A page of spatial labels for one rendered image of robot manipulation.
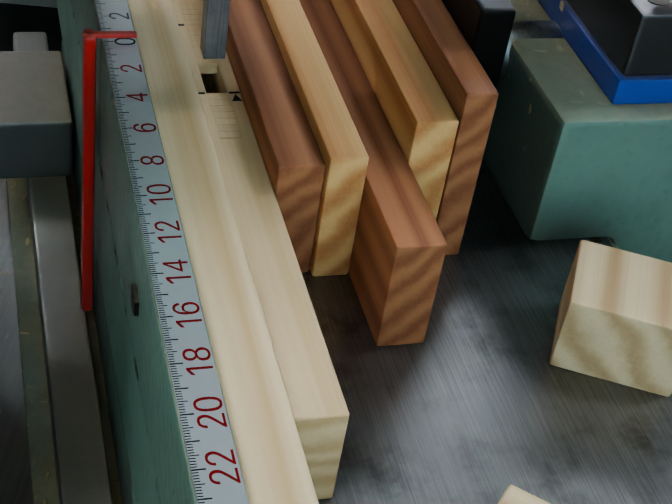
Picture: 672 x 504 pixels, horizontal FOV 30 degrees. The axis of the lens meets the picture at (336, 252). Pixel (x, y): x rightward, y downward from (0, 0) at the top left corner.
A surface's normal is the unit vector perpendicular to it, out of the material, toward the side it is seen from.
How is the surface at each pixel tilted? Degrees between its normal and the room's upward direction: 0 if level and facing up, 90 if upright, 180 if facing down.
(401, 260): 90
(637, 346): 90
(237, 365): 0
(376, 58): 90
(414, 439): 0
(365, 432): 0
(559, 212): 90
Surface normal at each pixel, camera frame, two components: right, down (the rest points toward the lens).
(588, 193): 0.24, 0.64
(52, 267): 0.13, -0.76
